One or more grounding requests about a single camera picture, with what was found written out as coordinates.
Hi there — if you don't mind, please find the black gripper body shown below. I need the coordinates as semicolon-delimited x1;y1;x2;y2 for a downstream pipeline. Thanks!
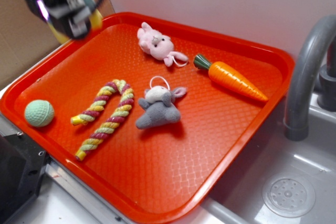
25;0;91;39

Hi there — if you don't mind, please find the green and yellow sponge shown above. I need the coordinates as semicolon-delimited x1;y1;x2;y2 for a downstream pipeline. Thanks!
47;0;102;41

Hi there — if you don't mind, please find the brown cardboard panel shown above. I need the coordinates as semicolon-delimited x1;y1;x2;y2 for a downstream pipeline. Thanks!
0;0;116;91

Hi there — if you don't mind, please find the green rubber ball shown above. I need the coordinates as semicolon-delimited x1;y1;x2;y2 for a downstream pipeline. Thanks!
24;100;55;127

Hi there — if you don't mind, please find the pink plush bunny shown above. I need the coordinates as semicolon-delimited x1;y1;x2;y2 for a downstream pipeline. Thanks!
137;22;189;67

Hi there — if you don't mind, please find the grey plush bunny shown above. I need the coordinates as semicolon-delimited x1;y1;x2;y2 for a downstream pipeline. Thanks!
135;76;187;130

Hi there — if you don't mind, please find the red plastic tray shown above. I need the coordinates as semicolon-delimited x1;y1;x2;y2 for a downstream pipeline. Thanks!
1;13;294;223

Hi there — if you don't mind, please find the orange plastic toy carrot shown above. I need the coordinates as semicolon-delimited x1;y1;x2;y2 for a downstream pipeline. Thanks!
193;54;268;102

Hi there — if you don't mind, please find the grey faucet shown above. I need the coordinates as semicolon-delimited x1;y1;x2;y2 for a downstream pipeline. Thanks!
283;15;335;141

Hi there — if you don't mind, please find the grey sink basin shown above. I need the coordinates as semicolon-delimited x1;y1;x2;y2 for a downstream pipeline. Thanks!
202;102;335;223

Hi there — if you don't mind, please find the sink drain strainer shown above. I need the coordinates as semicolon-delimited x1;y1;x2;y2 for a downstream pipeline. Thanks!
262;173;316;218

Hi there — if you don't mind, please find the striped rope candy cane toy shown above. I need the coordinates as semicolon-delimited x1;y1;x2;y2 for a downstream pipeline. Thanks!
70;79;135;162

